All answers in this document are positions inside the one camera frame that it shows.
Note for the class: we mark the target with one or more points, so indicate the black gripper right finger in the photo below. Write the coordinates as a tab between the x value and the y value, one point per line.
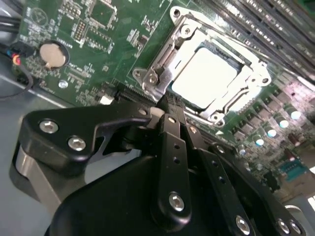
221	191

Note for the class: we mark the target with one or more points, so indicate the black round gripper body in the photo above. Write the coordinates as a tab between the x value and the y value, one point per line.
110	196

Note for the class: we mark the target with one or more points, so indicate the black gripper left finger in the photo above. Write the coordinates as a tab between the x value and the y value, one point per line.
56	137

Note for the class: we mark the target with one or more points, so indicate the silver square CPU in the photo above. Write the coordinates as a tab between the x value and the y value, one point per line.
206	78

